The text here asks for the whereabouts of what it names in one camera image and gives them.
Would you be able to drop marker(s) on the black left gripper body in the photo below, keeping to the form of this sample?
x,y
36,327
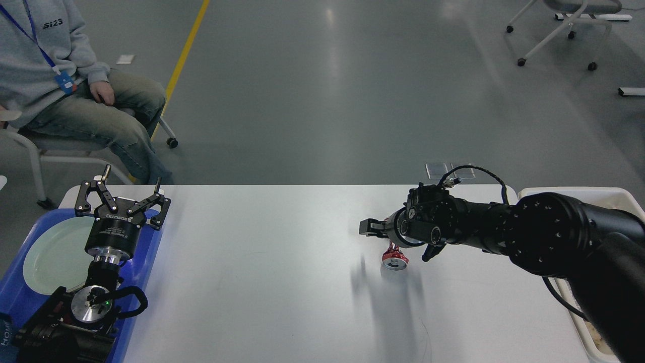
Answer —
x,y
115,232

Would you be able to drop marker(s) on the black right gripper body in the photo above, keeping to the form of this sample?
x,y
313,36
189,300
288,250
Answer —
x,y
413,227

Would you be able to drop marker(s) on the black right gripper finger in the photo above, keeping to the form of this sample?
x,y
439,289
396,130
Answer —
x,y
431,251
373,227

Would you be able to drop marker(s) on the crushed red soda can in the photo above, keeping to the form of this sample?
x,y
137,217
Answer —
x,y
393,259

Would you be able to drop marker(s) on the mint green plate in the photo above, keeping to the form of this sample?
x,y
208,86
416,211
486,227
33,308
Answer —
x,y
58,257

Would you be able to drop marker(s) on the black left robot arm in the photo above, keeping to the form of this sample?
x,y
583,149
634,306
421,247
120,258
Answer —
x,y
79,325

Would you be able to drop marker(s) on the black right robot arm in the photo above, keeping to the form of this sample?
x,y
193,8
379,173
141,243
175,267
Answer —
x,y
589,257

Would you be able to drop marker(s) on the left floor outlet plate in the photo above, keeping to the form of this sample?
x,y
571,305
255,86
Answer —
x,y
436,170

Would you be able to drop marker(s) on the floor outlet plate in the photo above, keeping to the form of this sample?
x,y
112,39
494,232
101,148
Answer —
x,y
436,170
463,173

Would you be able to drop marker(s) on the white chair of person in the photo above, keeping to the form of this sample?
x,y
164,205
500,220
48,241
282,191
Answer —
x,y
47,148

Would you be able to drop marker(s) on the right floor outlet plate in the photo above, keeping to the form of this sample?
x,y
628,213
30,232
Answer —
x,y
463,173

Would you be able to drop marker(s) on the seated person grey hoodie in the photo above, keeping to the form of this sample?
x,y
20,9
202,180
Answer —
x,y
52,77

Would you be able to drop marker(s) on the beige plastic bin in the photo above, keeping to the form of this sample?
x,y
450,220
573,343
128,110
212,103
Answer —
x,y
612,198

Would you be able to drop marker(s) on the white floor bar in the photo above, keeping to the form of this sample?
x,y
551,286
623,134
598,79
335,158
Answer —
x,y
631,91

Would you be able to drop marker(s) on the white desk foot bar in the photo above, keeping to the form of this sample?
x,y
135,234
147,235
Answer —
x,y
609,17

